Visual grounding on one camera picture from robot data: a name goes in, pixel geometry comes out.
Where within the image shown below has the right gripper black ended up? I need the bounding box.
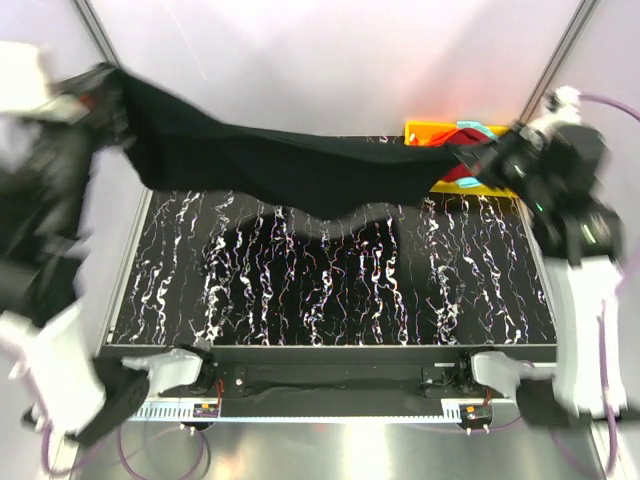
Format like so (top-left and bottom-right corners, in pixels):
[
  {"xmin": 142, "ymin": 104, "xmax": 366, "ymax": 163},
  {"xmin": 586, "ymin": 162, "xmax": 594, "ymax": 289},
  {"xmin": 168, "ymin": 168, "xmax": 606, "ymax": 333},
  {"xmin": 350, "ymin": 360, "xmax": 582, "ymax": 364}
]
[{"xmin": 457, "ymin": 121, "xmax": 560, "ymax": 214}]

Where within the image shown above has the black t shirt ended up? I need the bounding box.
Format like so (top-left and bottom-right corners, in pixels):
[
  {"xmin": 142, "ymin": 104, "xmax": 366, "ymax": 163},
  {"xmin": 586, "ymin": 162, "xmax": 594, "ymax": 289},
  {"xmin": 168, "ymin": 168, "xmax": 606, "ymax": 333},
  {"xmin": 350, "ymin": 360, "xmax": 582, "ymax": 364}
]
[{"xmin": 113, "ymin": 69, "xmax": 487, "ymax": 219}]

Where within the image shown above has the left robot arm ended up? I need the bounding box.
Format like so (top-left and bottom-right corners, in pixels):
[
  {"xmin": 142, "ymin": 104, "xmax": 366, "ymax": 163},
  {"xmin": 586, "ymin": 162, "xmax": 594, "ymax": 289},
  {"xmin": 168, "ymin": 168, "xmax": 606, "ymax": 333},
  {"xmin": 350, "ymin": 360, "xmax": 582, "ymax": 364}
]
[{"xmin": 1, "ymin": 64, "xmax": 216, "ymax": 447}]

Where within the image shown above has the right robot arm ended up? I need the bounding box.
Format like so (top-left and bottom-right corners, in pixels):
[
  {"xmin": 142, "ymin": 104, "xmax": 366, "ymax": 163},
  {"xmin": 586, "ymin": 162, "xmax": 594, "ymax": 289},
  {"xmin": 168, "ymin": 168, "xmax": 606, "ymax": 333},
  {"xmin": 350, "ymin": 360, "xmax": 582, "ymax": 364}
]
[{"xmin": 453, "ymin": 123, "xmax": 639, "ymax": 429}]

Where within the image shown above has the teal t shirt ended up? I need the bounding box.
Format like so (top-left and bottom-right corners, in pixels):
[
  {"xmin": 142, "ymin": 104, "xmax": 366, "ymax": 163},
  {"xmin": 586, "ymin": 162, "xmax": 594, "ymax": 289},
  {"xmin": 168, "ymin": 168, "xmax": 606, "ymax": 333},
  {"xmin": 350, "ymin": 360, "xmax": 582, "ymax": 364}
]
[{"xmin": 455, "ymin": 121, "xmax": 505, "ymax": 189}]

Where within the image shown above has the dark red t shirt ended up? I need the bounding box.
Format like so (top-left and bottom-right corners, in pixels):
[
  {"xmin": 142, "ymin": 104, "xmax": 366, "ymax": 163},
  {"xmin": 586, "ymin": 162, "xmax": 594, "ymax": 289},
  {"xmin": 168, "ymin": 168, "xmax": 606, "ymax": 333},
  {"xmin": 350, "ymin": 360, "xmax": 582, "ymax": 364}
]
[{"xmin": 442, "ymin": 129, "xmax": 492, "ymax": 183}]

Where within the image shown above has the orange t shirt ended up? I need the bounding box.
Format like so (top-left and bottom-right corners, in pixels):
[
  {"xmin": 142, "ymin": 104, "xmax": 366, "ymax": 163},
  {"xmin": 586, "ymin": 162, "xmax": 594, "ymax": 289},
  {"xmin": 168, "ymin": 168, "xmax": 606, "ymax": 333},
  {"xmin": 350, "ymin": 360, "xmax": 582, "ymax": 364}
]
[{"xmin": 424, "ymin": 129, "xmax": 458, "ymax": 147}]

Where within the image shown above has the yellow plastic bin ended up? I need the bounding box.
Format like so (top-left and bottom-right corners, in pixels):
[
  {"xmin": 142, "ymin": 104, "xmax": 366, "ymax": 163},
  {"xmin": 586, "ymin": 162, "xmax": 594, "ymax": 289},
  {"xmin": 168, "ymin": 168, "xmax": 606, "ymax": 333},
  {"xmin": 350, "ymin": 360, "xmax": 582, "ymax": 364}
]
[{"xmin": 404, "ymin": 121, "xmax": 516, "ymax": 198}]

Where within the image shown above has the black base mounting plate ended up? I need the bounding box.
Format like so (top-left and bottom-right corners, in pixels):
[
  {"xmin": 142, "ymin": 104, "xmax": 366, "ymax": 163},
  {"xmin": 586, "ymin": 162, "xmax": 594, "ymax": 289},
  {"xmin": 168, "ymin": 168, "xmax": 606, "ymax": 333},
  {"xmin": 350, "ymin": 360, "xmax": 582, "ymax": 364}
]
[{"xmin": 168, "ymin": 346, "xmax": 488, "ymax": 413}]

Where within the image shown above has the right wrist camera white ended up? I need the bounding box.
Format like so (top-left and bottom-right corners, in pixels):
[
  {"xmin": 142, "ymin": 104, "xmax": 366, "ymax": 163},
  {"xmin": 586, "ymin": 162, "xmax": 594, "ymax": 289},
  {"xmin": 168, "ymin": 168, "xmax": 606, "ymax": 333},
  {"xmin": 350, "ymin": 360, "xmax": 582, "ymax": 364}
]
[{"xmin": 527, "ymin": 86, "xmax": 581, "ymax": 138}]

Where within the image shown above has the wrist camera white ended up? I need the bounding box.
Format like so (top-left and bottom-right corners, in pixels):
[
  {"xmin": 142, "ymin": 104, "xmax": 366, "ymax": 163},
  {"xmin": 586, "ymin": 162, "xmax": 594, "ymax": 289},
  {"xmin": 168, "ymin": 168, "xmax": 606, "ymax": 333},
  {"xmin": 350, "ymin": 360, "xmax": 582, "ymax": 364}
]
[
  {"xmin": 527, "ymin": 86, "xmax": 581, "ymax": 138},
  {"xmin": 1, "ymin": 41, "xmax": 88, "ymax": 124}
]

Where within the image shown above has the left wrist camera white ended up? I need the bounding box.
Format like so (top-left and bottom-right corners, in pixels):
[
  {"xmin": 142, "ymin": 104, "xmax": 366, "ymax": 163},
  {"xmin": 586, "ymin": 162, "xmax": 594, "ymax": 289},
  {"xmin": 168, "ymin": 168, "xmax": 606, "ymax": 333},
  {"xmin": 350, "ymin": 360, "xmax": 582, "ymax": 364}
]
[{"xmin": 1, "ymin": 41, "xmax": 88, "ymax": 124}]

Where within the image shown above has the aluminium frame post left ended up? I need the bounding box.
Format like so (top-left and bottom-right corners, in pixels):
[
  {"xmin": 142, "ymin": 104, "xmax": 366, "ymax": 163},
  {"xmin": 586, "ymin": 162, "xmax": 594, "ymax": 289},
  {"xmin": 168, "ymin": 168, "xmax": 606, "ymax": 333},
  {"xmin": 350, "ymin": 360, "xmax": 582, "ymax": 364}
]
[{"xmin": 70, "ymin": 0, "xmax": 120, "ymax": 66}]

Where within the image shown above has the aluminium frame post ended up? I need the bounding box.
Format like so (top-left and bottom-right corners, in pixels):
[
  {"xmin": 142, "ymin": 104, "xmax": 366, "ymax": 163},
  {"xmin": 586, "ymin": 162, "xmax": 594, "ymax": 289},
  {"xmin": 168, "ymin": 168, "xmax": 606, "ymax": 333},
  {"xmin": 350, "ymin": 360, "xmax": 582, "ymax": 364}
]
[
  {"xmin": 70, "ymin": 0, "xmax": 120, "ymax": 66},
  {"xmin": 518, "ymin": 0, "xmax": 601, "ymax": 122}
]

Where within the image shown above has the aluminium frame post right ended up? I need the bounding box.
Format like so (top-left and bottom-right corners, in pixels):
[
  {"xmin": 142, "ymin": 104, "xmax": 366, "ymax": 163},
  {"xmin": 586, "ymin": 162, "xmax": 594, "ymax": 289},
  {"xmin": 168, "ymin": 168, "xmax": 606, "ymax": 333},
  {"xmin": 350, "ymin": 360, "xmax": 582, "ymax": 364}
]
[{"xmin": 518, "ymin": 0, "xmax": 601, "ymax": 122}]

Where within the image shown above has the white slotted cable duct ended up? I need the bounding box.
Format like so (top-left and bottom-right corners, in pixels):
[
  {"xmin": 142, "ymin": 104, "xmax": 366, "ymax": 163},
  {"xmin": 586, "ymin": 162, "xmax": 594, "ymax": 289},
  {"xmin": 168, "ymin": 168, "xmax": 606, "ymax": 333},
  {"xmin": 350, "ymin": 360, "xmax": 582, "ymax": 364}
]
[{"xmin": 129, "ymin": 399, "xmax": 462, "ymax": 424}]

